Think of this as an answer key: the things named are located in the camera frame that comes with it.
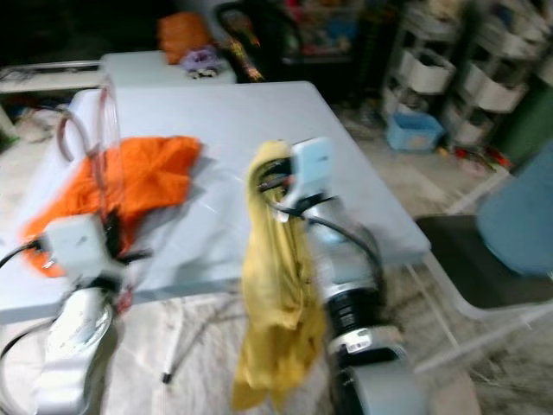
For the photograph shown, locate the pink plastic hanger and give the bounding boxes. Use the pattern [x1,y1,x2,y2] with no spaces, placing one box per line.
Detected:
[55,75,132,312]

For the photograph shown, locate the yellow shirt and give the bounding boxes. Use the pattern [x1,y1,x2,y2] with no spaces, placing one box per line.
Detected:
[231,139,330,412]

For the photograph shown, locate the white folding table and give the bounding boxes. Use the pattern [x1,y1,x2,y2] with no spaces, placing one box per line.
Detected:
[0,81,434,386]

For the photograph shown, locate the orange shirt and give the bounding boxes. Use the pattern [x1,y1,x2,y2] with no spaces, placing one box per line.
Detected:
[23,135,202,278]

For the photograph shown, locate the black bag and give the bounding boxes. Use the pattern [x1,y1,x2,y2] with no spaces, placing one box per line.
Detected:
[213,0,291,84]

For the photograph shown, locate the purple toy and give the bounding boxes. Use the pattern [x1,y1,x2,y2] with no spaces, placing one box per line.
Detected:
[181,47,222,80]

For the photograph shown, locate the blue plastic basket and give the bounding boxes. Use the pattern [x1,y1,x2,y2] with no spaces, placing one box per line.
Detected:
[385,112,447,153]

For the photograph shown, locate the orange bag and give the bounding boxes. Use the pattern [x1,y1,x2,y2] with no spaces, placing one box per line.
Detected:
[156,11,216,67]

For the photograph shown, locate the small light grey table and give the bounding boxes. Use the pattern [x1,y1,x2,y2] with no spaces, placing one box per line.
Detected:
[100,51,239,88]

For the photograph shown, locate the low white television bench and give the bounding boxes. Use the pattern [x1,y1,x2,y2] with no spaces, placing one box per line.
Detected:
[0,61,105,98]

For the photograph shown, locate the white shelf cart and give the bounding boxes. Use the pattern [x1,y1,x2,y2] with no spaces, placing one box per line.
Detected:
[440,0,553,149]
[384,0,464,131]

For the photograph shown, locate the grey folding chair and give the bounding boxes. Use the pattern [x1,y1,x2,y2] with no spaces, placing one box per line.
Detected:
[413,160,553,374]

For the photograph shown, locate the blue chair cushion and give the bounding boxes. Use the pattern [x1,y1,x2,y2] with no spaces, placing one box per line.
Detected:
[479,159,553,278]

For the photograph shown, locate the green white air purifier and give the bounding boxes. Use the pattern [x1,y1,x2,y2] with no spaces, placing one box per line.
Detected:
[487,81,553,170]

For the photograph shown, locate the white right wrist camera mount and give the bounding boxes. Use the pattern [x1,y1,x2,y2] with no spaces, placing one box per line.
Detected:
[289,136,334,205]

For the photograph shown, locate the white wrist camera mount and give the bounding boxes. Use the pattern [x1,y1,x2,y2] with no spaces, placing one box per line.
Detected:
[289,136,334,205]
[42,213,116,280]

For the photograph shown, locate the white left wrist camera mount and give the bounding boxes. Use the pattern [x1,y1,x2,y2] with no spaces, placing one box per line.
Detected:
[42,213,116,280]

